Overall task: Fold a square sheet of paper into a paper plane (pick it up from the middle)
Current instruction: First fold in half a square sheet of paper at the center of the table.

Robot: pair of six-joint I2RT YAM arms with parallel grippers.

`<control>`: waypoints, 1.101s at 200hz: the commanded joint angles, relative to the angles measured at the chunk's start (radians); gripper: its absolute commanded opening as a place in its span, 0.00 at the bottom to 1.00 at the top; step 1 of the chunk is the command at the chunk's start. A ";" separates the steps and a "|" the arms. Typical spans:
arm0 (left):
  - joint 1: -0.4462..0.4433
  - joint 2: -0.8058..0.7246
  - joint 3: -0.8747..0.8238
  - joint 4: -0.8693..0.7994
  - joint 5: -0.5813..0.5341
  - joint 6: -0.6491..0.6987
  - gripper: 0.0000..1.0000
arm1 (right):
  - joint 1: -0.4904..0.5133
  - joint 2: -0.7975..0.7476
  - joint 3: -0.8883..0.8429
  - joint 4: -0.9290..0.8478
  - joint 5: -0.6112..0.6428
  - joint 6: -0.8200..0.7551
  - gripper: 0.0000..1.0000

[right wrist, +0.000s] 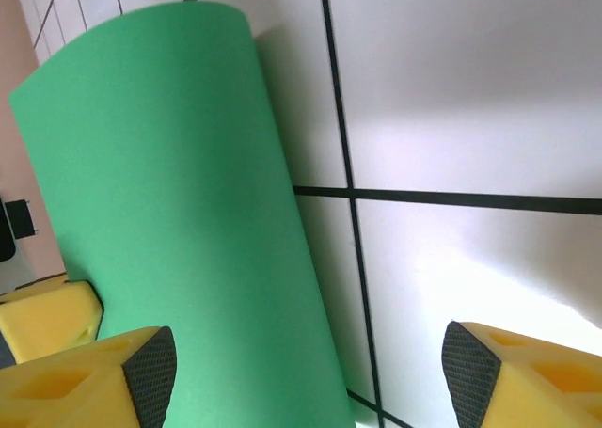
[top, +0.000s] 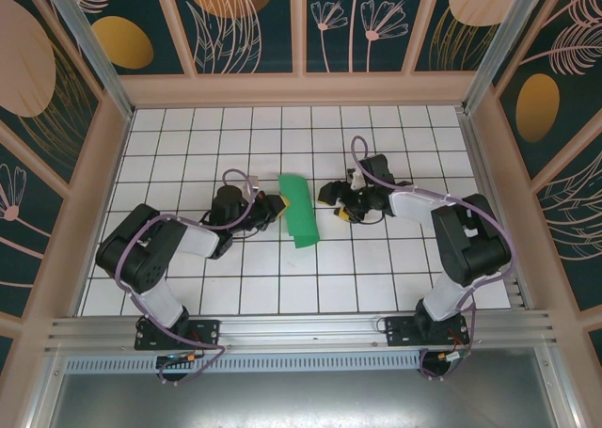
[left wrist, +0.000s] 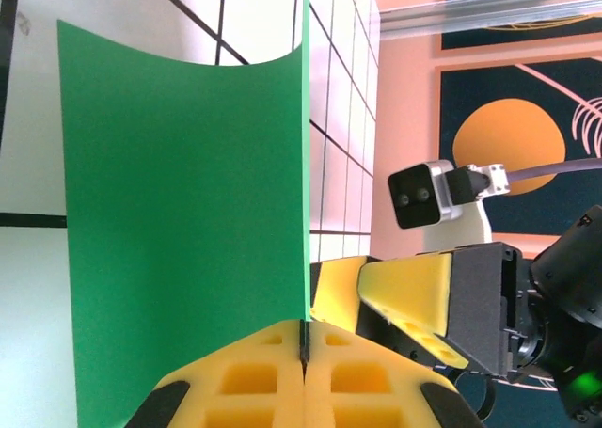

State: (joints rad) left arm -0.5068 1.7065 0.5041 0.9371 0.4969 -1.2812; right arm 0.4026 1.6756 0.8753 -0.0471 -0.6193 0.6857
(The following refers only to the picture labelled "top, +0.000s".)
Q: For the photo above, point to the green cloth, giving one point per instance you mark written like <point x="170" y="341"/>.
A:
<point x="298" y="211"/>

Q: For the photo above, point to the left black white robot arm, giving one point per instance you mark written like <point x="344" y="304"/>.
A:
<point x="141" y="258"/>

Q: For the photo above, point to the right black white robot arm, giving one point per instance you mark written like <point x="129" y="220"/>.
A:
<point x="470" y="244"/>

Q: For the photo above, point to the grey metal sheet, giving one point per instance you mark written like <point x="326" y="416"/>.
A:
<point x="301" y="400"/>

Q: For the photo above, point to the long aluminium base rail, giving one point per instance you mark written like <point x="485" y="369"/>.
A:
<point x="305" y="331"/>

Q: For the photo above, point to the aluminium side rail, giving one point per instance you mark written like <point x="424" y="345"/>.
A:
<point x="494" y="211"/>

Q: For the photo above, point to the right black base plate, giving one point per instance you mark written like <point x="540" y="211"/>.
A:
<point x="400" y="331"/>

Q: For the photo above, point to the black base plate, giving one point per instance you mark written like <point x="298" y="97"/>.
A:
<point x="400" y="331"/>
<point x="207" y="334"/>

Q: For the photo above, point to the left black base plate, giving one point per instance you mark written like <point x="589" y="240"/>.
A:
<point x="207" y="334"/>

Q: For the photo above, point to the aluminium frame post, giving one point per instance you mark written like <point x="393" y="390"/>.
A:
<point x="84" y="33"/>
<point x="498" y="37"/>

